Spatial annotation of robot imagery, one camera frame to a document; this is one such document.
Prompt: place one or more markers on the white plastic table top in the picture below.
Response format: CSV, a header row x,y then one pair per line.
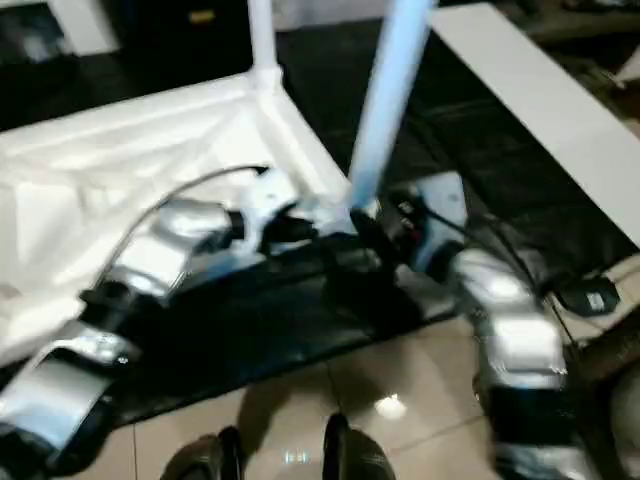
x,y
125,150

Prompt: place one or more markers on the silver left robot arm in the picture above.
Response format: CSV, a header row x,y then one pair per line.
x,y
150,255

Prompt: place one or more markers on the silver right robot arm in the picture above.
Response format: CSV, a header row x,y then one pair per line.
x,y
510,325

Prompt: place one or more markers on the white flat board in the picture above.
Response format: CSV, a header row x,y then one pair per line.
x,y
525,90

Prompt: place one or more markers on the black box white label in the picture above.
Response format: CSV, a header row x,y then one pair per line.
x,y
590,300

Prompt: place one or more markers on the dark right robot foot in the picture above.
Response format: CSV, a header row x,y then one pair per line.
x,y
360,452

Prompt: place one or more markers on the dark robot foot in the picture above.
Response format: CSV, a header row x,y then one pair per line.
x,y
205,455
360,452

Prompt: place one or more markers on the black cabinet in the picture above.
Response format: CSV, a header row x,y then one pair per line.
x,y
175,40

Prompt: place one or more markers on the gold label sticker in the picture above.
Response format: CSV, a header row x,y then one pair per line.
x,y
202,17

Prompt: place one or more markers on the dark left robot foot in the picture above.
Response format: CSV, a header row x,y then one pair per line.
x,y
205,455

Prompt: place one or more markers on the white glass-door cabinet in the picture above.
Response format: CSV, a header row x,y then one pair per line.
x,y
95,25

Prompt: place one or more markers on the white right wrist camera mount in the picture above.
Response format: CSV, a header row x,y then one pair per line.
x,y
445,195

